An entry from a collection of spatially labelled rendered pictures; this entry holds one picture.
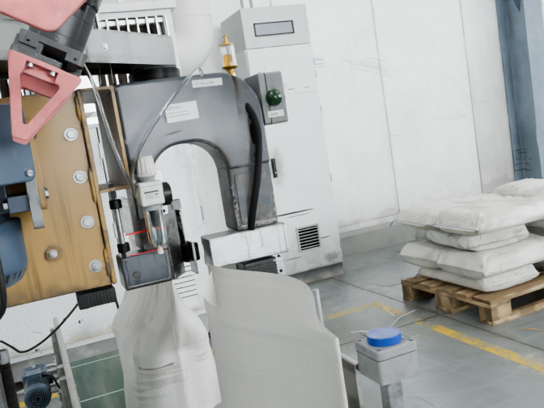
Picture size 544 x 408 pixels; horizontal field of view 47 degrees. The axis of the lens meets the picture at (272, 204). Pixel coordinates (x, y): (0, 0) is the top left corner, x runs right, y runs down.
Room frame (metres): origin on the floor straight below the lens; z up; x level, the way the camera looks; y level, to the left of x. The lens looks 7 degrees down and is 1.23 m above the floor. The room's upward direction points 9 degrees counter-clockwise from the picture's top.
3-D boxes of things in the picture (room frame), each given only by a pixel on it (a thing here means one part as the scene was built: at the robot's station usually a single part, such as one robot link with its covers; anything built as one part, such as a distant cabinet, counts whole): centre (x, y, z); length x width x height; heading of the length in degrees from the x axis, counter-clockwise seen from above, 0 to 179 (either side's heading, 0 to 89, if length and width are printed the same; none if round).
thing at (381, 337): (1.05, -0.16, 0.84); 0.06 x 0.06 x 0.02
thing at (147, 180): (0.98, 0.18, 1.14); 0.05 x 0.04 x 0.16; 111
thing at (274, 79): (1.14, -0.02, 1.28); 0.08 x 0.05 x 0.09; 21
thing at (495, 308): (3.89, -1.47, 0.07); 1.20 x 0.82 x 0.14; 113
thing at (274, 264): (1.11, 0.03, 0.98); 0.09 x 0.05 x 0.05; 111
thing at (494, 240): (3.76, -1.17, 0.44); 0.66 x 0.42 x 0.14; 15
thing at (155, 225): (0.98, 0.19, 1.11); 0.03 x 0.03 x 0.06
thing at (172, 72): (1.11, 0.17, 1.35); 0.09 x 0.09 x 0.03
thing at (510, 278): (3.74, -1.16, 0.20); 0.66 x 0.44 x 0.12; 21
